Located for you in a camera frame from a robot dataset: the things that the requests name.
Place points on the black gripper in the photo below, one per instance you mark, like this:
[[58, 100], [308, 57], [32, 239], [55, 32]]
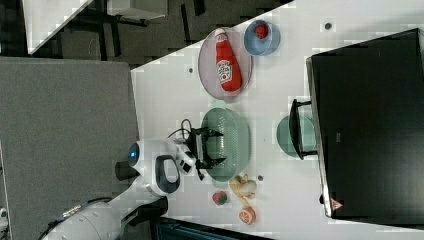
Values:
[[196, 143]]

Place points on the green plastic strainer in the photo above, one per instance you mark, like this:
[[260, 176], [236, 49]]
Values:
[[233, 145]]

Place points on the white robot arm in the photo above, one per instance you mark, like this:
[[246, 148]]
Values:
[[157, 166]]

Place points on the red strawberry toy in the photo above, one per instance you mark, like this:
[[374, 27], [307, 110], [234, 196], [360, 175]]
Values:
[[219, 198]]

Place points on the banana toy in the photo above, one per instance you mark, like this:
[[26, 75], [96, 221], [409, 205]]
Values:
[[243, 188]]

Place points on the red ketchup bottle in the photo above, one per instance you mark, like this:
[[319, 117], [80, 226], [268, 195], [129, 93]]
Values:
[[227, 66]]

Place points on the grey round plate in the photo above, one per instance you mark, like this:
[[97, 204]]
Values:
[[207, 65]]

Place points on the orange slice toy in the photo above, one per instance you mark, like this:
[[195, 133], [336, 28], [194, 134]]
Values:
[[247, 215]]

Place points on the green mug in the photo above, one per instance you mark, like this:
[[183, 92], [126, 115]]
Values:
[[284, 138]]

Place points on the blue bowl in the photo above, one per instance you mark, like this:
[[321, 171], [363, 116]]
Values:
[[261, 47]]

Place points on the strawberry toy in bowl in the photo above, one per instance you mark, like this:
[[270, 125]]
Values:
[[261, 31]]

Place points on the grey board panel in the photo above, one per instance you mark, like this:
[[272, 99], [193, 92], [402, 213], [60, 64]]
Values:
[[64, 126]]

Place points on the toaster oven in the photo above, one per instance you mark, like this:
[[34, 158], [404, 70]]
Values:
[[367, 103]]

